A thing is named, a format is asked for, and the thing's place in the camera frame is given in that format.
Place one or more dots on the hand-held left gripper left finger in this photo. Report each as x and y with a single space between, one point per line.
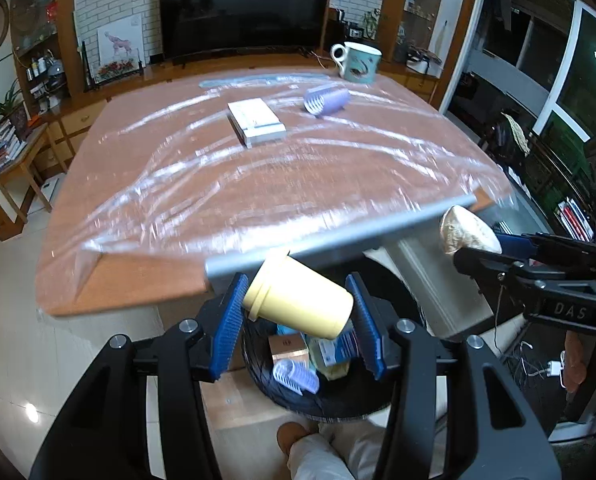
227 330

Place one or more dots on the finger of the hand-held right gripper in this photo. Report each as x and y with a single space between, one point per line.
483 265
515 244

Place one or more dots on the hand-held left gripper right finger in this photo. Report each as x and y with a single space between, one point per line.
368 332

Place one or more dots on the blue and white carton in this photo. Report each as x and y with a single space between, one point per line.
340 347

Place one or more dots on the beige wrapper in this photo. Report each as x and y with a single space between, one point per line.
468 230

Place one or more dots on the small cardboard box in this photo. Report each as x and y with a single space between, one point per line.
288 349

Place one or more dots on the yellow plastic cup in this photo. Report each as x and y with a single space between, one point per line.
298 297

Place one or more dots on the purple hair roller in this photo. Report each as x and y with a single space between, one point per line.
295 377
327 101

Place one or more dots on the black trash bin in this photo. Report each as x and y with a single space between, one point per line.
303 405

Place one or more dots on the person's right hand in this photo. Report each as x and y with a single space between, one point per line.
577 362

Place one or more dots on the yellow crumpled paper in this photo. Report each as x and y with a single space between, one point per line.
337 371

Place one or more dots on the blue crumpled paper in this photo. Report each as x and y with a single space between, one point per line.
289 330

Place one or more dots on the striped cloth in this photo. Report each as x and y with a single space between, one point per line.
518 132

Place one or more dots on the person's brown slipper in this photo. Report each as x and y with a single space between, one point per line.
290 435

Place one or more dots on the person's white trouser leg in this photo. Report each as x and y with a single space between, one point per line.
338 455

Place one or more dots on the clear plastic table cover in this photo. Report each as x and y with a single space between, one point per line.
227 185

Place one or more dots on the white flat box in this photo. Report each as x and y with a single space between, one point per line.
255 121

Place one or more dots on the white bathroom scale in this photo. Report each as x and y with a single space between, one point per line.
53 192

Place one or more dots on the light blue patterned mug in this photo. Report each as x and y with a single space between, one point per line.
360 62

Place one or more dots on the small wooden side table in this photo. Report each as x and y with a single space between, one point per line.
25 165

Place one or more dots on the small leafy plant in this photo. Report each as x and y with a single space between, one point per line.
371 24

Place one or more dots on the stack of books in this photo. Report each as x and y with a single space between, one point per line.
2 147

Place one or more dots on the deer painting on easel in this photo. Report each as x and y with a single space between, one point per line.
120 47

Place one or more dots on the potted green plant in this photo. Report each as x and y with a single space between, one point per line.
7 107

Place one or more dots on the black curved television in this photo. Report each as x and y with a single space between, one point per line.
243 12

